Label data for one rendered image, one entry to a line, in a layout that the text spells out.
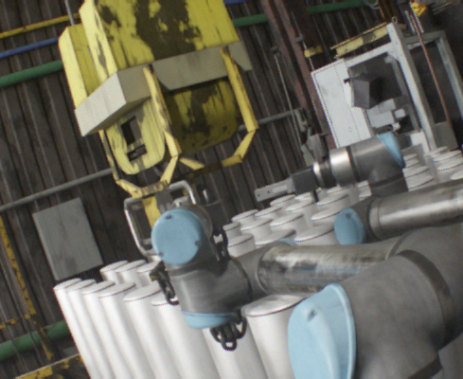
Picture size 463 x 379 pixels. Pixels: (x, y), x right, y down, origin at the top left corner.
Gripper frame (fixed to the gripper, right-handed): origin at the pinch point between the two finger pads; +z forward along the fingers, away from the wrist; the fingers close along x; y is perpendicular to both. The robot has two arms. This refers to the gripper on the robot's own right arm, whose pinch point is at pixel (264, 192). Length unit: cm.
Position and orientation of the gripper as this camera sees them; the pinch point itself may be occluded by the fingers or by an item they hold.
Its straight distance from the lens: 148.6
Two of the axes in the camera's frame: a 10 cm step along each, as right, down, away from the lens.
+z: -9.1, 3.0, 2.8
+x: 2.6, -1.2, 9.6
